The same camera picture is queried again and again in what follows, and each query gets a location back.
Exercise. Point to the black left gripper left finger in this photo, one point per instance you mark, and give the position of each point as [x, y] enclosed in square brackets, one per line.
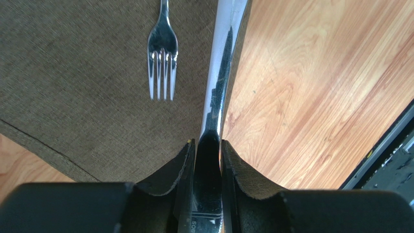
[152, 205]

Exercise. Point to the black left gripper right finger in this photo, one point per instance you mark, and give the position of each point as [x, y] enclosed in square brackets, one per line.
[255, 204]

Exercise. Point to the olive brown cloth napkin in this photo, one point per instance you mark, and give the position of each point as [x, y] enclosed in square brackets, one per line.
[74, 84]

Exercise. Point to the silver fork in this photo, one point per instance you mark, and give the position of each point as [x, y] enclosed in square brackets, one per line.
[162, 53]

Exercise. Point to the silver table knife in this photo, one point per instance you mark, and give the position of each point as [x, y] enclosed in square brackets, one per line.
[202, 210]

